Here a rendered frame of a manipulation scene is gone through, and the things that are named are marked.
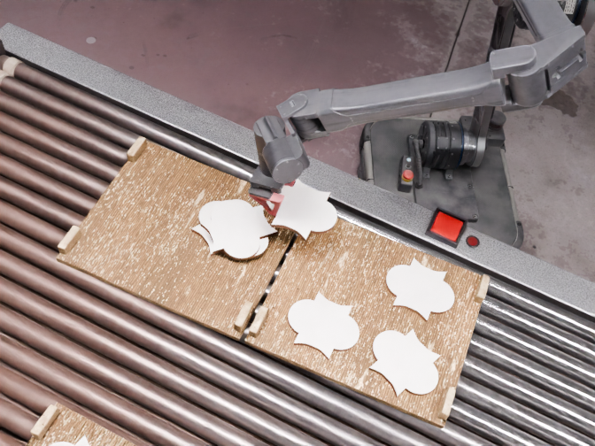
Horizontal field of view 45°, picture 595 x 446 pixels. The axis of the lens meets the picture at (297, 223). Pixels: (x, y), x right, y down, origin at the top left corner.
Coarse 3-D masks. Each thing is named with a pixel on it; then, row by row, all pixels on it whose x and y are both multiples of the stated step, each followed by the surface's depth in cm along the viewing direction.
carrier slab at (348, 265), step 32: (352, 224) 156; (288, 256) 149; (320, 256) 150; (352, 256) 151; (384, 256) 152; (416, 256) 153; (288, 288) 145; (320, 288) 146; (352, 288) 147; (384, 288) 148; (384, 320) 144; (416, 320) 144; (448, 320) 145; (288, 352) 138; (320, 352) 138; (352, 352) 139; (448, 352) 141; (352, 384) 135; (384, 384) 136; (448, 384) 137; (416, 416) 134
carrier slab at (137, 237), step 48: (144, 192) 155; (192, 192) 156; (240, 192) 157; (96, 240) 147; (144, 240) 148; (192, 240) 149; (288, 240) 152; (144, 288) 142; (192, 288) 143; (240, 288) 144; (240, 336) 139
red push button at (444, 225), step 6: (438, 216) 160; (444, 216) 160; (450, 216) 160; (438, 222) 159; (444, 222) 159; (450, 222) 159; (456, 222) 160; (462, 222) 160; (432, 228) 158; (438, 228) 158; (444, 228) 158; (450, 228) 158; (456, 228) 159; (438, 234) 157; (444, 234) 157; (450, 234) 158; (456, 234) 158
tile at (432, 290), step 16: (400, 272) 149; (416, 272) 149; (432, 272) 150; (400, 288) 147; (416, 288) 147; (432, 288) 147; (448, 288) 148; (400, 304) 145; (416, 304) 145; (432, 304) 145; (448, 304) 146
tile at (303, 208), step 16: (288, 192) 143; (304, 192) 144; (320, 192) 144; (272, 208) 141; (288, 208) 141; (304, 208) 142; (320, 208) 142; (272, 224) 139; (288, 224) 139; (304, 224) 140; (320, 224) 140; (304, 240) 139
